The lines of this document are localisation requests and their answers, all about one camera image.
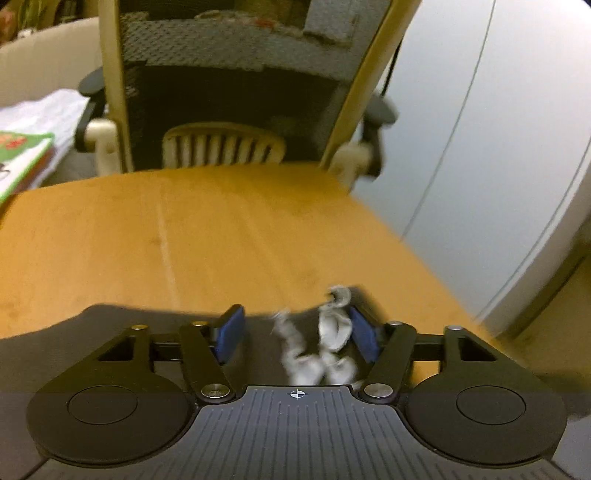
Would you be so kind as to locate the beige mesh office chair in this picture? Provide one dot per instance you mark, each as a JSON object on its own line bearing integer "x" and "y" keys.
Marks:
{"x": 206, "y": 83}

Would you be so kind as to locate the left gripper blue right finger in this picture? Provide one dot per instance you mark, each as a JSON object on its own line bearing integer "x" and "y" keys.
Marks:
{"x": 388, "y": 348}

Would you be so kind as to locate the green cartoon zipper storage bag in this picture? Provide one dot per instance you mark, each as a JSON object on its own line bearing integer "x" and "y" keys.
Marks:
{"x": 22, "y": 157}

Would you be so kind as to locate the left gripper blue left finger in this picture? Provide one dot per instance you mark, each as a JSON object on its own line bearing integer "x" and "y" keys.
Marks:
{"x": 206, "y": 347}

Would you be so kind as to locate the beige sofa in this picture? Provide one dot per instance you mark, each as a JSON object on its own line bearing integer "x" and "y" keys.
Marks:
{"x": 48, "y": 60}

